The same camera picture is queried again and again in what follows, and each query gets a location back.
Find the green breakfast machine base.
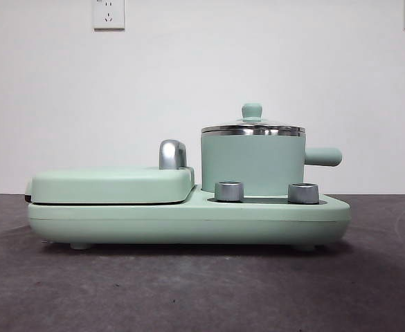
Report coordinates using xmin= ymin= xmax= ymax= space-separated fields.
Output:
xmin=27 ymin=183 xmax=352 ymax=250

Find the green pot with side handle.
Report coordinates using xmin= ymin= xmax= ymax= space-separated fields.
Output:
xmin=200 ymin=130 xmax=344 ymax=194

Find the white wall socket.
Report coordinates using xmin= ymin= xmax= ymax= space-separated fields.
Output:
xmin=91 ymin=0 xmax=126 ymax=31

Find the glass lid with green knob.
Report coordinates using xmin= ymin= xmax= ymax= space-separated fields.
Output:
xmin=201 ymin=102 xmax=306 ymax=135

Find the green grill cover chrome handle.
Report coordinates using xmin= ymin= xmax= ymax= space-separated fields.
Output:
xmin=24 ymin=138 xmax=196 ymax=205

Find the silver control knob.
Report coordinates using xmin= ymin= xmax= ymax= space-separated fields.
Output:
xmin=214 ymin=180 xmax=244 ymax=202
xmin=287 ymin=182 xmax=320 ymax=204

